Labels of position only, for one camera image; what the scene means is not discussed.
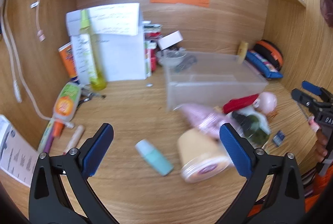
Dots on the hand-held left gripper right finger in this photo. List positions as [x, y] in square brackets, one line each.
[234, 151]

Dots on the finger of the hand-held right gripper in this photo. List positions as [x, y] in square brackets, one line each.
[313, 87]
[301, 97]

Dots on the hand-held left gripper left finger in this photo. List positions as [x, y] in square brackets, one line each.
[100, 151]

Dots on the green bottle white label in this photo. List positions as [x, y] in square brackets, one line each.
[253, 127]

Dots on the cream jar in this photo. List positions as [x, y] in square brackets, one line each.
[200, 153]

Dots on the pink ball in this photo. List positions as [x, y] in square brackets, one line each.
[266, 101]

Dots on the small blue card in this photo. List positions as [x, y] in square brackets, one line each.
[279, 138]

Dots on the red pouch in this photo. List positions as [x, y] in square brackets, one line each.
[239, 103]

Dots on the teal small bottle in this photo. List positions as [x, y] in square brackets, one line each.
[153, 156]

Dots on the clear plastic bin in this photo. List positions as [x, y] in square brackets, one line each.
[208, 83]

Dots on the wooden desktop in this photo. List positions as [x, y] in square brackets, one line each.
[130, 109]

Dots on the person's right hand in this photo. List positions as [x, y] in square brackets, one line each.
[322, 142]

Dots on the pink lip balm stick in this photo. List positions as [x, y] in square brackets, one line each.
[75, 139]

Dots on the blue pencil case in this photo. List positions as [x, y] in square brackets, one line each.
[262, 65]

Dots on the purple marker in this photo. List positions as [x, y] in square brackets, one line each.
[49, 145]

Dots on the black orange round case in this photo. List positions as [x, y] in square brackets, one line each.
[273, 53]

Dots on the metal nail clippers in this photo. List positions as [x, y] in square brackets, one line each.
[89, 95]

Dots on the orange green sunscreen tube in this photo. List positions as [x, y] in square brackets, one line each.
[66, 103]

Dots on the person's orange clothing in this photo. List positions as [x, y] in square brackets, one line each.
[322, 185]

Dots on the tall yellow liquid bottle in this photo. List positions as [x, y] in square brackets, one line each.
[97, 82]

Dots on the yellow tube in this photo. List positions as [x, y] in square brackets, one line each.
[242, 52]

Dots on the dark maroon object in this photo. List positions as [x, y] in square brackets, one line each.
[327, 7]

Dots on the white printed booklet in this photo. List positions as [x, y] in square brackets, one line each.
[15, 153]

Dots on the fruit print carton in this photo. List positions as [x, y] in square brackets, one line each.
[147, 60]

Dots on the red carton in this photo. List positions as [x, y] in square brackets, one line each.
[153, 57]

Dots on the glass bowl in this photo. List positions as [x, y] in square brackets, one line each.
[171, 60]

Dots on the small white box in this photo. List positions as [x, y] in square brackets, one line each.
[170, 39]

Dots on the stack of red packets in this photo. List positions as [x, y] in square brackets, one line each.
[152, 30]

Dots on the white paper sheet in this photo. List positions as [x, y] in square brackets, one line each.
[114, 19]

